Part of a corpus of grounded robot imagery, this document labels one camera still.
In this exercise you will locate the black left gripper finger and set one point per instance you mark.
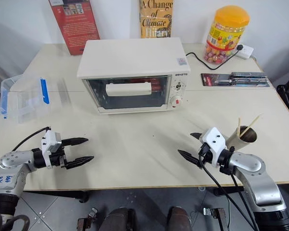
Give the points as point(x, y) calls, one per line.
point(79, 162)
point(74, 141)

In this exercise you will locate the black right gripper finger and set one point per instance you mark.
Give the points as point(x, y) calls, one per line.
point(189, 156)
point(196, 136)

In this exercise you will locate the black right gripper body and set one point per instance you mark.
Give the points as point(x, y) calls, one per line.
point(206, 155)

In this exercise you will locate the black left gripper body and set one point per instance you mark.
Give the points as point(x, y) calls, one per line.
point(56, 160)

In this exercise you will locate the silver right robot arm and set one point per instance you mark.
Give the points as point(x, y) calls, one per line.
point(257, 178)

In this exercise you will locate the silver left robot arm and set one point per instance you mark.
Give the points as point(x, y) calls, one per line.
point(13, 161)

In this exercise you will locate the white control knob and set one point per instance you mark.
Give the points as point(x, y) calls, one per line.
point(179, 86)

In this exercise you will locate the white toaster oven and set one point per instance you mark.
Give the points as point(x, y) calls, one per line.
point(125, 57)

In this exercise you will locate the beige paper cup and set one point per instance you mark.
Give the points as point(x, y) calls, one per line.
point(238, 142)

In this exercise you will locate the wooden skewer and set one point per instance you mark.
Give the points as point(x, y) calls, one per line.
point(239, 126)
point(251, 124)

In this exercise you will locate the clear box with blue latches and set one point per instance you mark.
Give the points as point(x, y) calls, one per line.
point(24, 103)

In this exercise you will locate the black pen package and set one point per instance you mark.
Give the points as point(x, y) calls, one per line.
point(231, 79)

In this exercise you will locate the white power strip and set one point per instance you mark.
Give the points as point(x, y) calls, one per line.
point(244, 51)

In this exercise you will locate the candy jar with orange lid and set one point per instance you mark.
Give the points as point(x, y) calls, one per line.
point(225, 36)

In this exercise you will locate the red book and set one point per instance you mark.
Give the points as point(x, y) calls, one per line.
point(74, 24)

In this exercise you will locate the yellow book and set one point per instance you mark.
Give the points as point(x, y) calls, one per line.
point(156, 19)

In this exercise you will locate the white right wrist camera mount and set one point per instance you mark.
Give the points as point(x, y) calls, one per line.
point(215, 142)

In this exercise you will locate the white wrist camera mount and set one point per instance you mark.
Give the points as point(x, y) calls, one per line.
point(215, 142)
point(50, 142)

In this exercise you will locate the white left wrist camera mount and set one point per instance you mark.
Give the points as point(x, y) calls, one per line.
point(50, 142)

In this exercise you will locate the small metal bracket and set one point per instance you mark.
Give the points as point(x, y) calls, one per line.
point(89, 220)
point(214, 215)

